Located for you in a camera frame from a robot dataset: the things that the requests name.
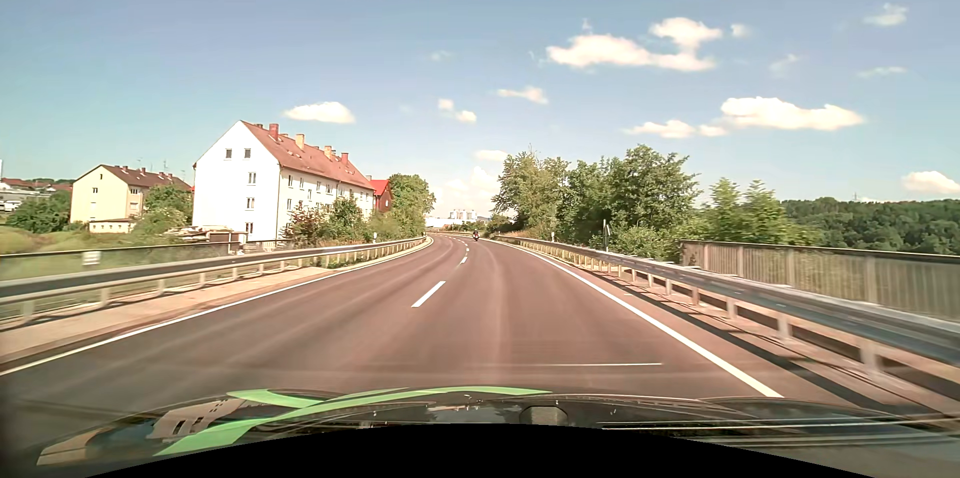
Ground distant buildings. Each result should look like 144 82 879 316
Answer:
425 209 493 230

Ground green tree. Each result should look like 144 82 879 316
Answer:
387 173 437 237

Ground grey asphalt road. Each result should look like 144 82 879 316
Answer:
0 233 781 426

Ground group of trees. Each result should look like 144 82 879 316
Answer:
491 145 822 261

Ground bushes beside white house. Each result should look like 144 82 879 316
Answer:
281 197 406 246

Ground car's own bonnet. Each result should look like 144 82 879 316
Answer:
15 385 954 473

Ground large white house red roof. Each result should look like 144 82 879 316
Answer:
192 120 377 242

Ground road markings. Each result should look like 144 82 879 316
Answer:
0 235 784 398

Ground trees beside cream house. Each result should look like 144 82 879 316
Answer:
133 184 194 236

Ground concrete pavement strip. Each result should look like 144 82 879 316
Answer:
517 241 960 419
0 238 435 368

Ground cream house brown roof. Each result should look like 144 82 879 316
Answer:
69 164 194 224

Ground metal bridge railing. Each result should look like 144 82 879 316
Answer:
679 239 960 323
0 241 249 282

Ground wooded hillside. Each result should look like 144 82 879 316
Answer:
780 196 960 256

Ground grass bank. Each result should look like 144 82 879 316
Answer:
0 226 189 255

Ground distant houses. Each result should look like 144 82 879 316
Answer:
0 176 74 212

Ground metal guard rail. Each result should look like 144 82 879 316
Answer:
491 235 960 374
0 236 430 326

